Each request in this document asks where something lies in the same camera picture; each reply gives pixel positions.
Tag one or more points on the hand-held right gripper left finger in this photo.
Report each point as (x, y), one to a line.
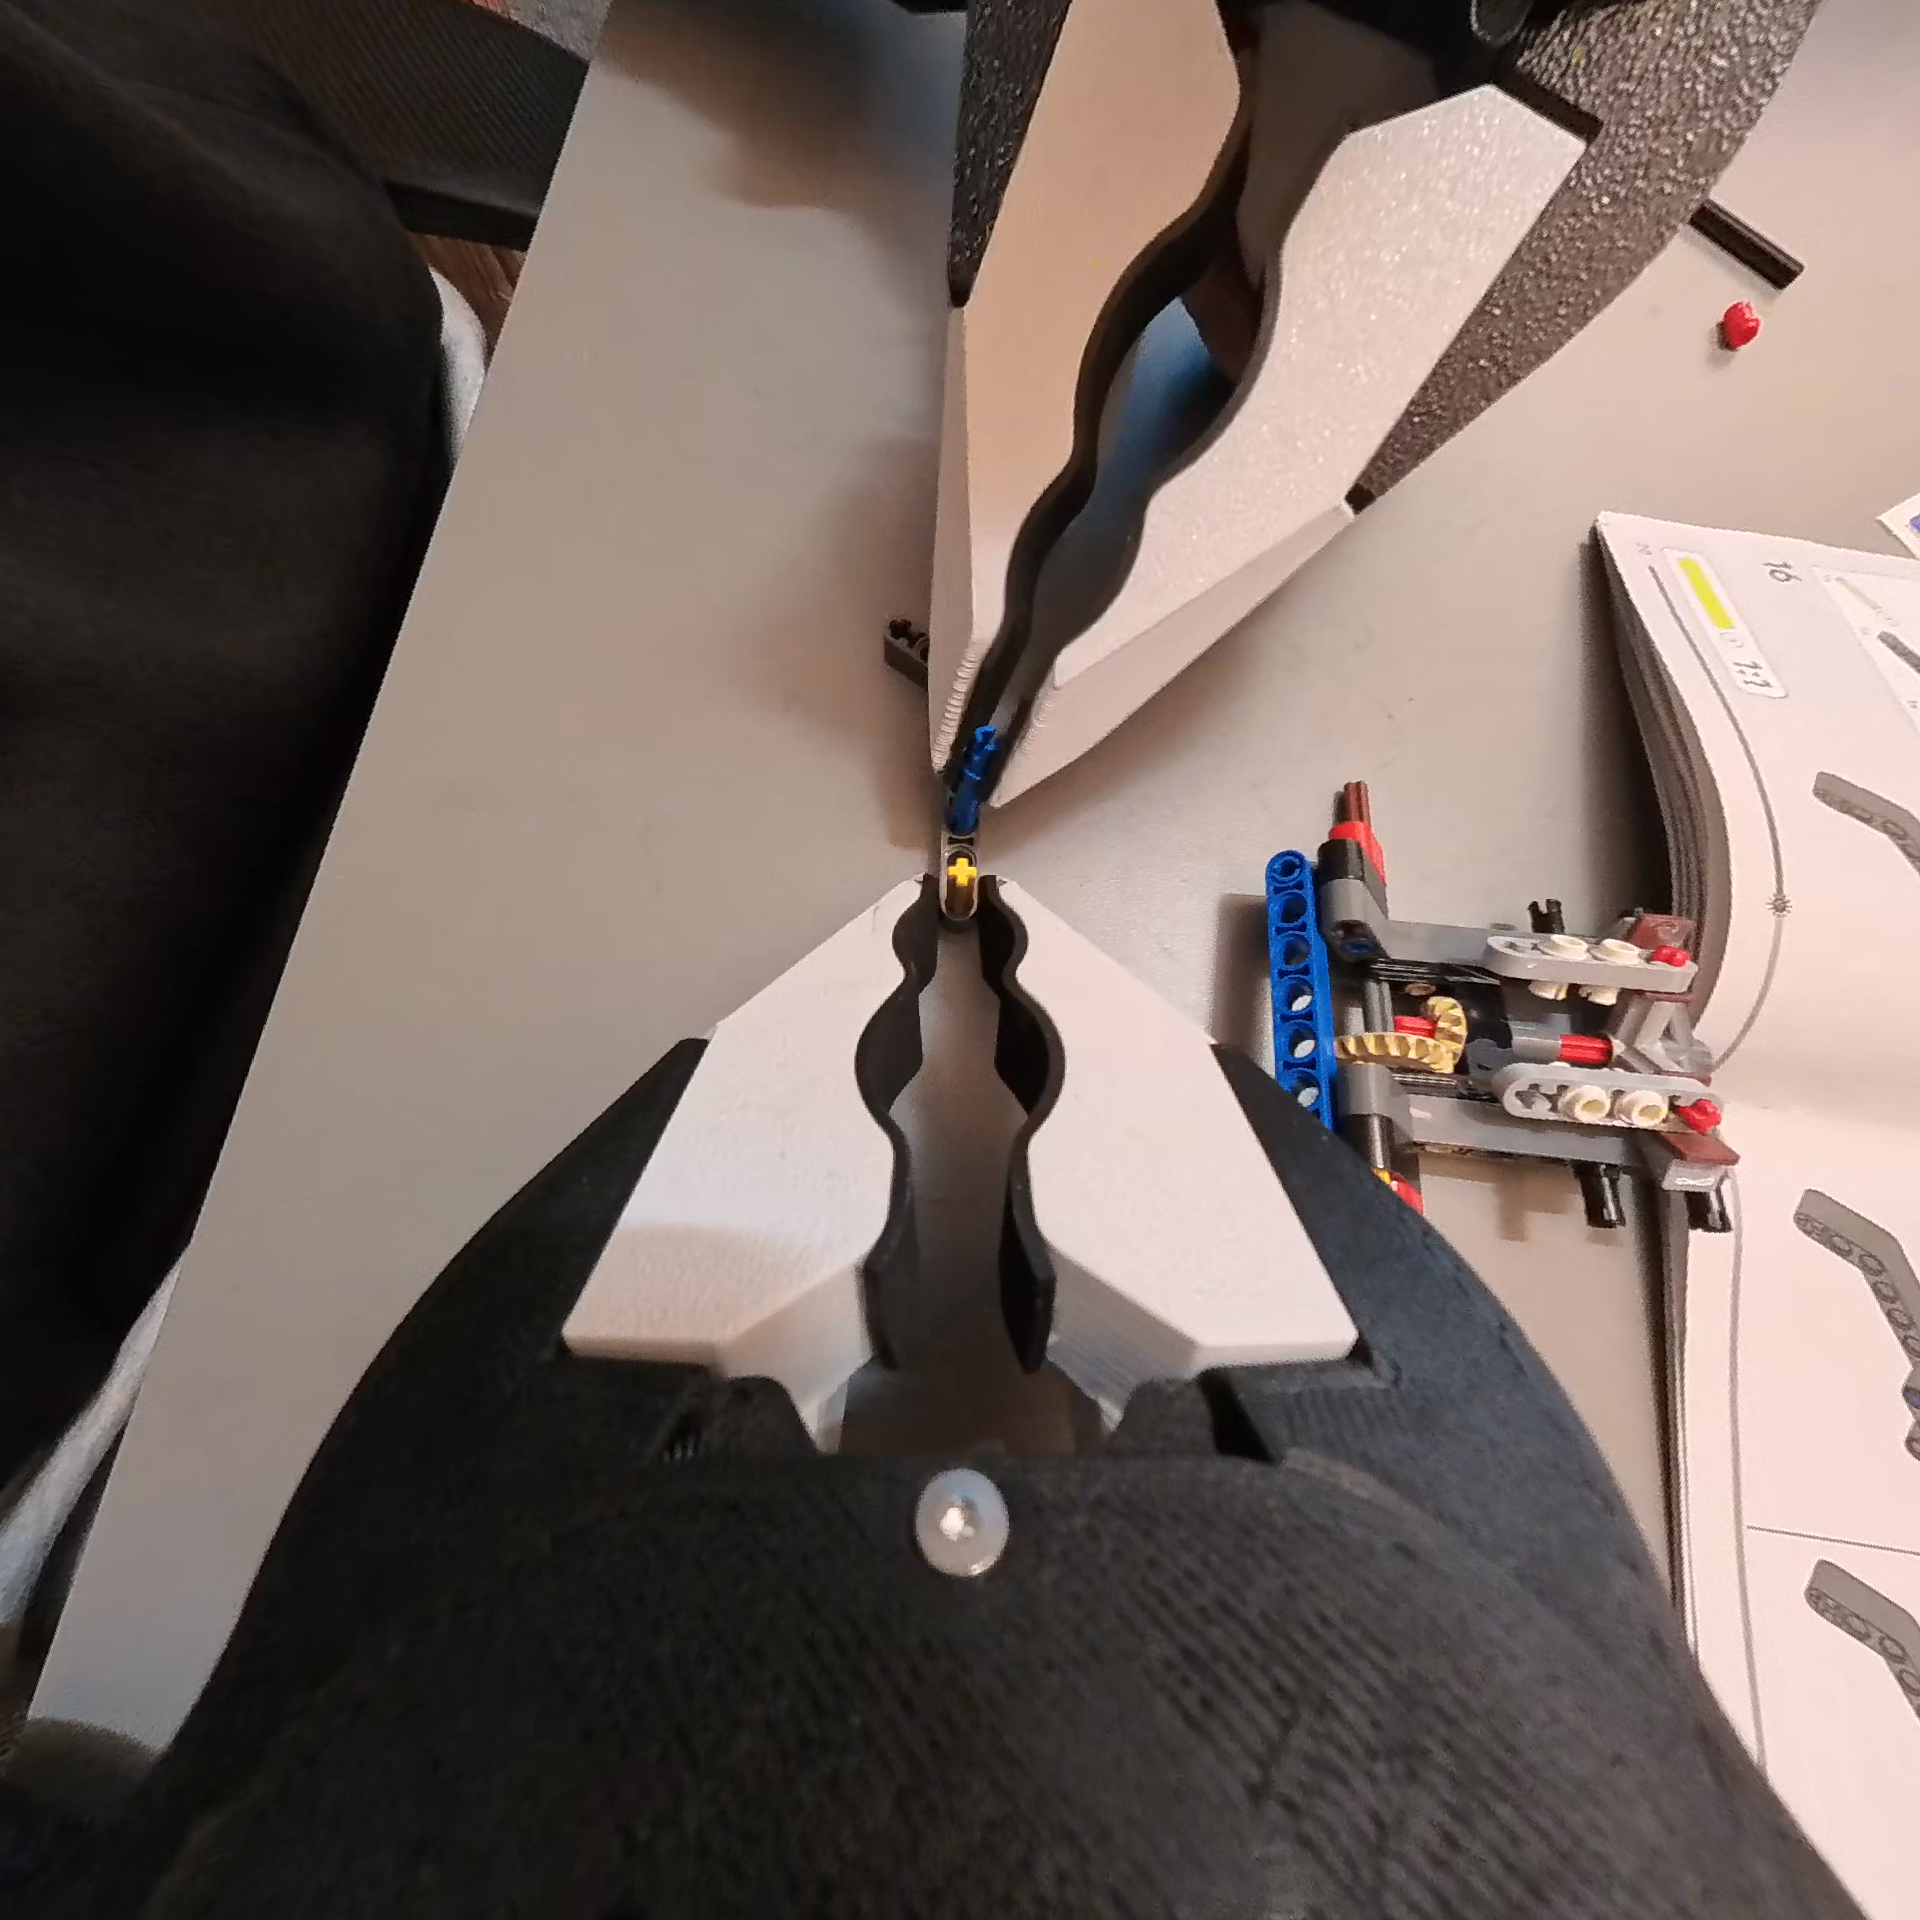
(721, 1231)

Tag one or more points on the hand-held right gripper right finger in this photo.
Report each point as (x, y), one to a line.
(1184, 1231)

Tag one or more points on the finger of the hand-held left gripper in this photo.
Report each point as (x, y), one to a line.
(1050, 224)
(1396, 299)

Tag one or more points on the dark grey lego beam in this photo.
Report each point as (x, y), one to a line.
(961, 884)

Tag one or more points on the blue lego pin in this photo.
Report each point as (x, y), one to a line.
(980, 761)

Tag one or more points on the black lego axle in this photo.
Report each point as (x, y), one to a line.
(1751, 248)

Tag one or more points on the small red lego piece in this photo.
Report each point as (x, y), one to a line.
(1738, 325)

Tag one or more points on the grey lego gear assembly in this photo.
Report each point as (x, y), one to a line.
(1501, 1035)

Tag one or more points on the small dark lego piece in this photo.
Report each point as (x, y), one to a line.
(906, 645)

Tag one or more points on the lego instruction booklet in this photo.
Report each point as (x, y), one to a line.
(1800, 1348)

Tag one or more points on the colourful sticker sheet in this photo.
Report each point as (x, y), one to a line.
(1903, 529)

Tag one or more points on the black chair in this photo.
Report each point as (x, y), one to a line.
(495, 106)

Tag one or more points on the person's black garment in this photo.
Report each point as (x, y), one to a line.
(181, 600)

